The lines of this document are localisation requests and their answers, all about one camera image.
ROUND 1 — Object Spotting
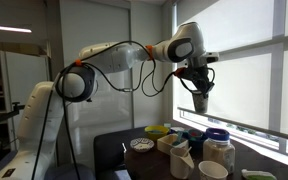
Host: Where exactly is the blue lidded small container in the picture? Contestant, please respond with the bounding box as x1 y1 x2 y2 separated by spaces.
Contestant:
168 125 186 134

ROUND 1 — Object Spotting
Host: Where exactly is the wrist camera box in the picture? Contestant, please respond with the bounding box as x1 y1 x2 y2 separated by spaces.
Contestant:
201 51 220 65

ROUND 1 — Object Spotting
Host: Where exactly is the plain paper cup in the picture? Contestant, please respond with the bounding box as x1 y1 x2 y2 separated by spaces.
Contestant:
197 160 229 180

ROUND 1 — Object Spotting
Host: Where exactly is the black cable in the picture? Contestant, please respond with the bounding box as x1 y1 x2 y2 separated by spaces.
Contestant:
30 39 152 180
140 59 216 98

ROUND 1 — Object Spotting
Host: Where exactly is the glass jar with blue lid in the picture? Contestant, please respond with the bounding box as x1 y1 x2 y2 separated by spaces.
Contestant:
202 127 237 175

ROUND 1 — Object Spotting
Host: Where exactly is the white ceramic mug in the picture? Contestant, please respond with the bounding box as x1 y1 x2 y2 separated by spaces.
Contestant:
169 146 196 180

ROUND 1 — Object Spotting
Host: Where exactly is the white board panel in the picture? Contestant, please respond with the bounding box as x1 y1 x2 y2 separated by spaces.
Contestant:
0 50 51 148

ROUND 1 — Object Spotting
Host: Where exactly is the white green packet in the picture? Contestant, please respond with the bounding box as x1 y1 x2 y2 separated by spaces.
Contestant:
240 168 278 180

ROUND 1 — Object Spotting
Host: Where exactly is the frosted glass partition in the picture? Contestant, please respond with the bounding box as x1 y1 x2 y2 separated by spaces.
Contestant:
59 0 132 164

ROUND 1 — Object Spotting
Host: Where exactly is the small spoon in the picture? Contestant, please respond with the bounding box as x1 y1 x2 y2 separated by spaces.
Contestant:
180 146 194 160

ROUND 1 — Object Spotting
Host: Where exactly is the dark grey bench seat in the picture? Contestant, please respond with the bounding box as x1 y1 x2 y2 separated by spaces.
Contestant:
92 125 152 180

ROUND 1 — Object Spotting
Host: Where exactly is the teal plastic scoop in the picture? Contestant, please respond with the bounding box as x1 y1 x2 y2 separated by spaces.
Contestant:
171 130 185 147

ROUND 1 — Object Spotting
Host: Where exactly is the light wooden box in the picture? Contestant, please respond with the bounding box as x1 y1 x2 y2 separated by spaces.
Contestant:
156 132 190 156

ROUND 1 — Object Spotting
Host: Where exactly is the printed white paper cup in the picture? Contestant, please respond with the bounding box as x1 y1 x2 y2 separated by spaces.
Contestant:
191 90 210 114

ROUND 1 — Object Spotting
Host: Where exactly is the black clamp stand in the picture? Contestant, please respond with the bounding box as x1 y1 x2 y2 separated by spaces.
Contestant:
0 101 26 129

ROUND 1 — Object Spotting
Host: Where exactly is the black white patterned plate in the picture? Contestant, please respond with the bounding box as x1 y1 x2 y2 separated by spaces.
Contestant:
129 137 155 154

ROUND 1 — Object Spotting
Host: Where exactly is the white roller blind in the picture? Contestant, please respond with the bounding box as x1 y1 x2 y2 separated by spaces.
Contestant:
172 0 288 143

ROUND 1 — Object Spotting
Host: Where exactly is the yellow bowl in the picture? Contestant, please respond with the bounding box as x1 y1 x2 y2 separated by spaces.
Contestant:
143 124 170 142

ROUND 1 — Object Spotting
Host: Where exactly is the red item in bowl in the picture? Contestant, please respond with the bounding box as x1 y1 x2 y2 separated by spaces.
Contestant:
188 129 204 138

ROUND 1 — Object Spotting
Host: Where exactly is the dark blue bowl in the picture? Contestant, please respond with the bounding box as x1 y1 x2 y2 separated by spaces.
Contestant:
183 128 208 150

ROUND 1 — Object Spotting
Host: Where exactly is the ceiling light strip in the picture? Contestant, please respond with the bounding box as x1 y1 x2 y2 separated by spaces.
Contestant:
0 23 33 34

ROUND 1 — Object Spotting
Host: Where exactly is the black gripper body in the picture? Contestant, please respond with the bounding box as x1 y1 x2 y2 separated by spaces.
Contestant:
182 64 216 90

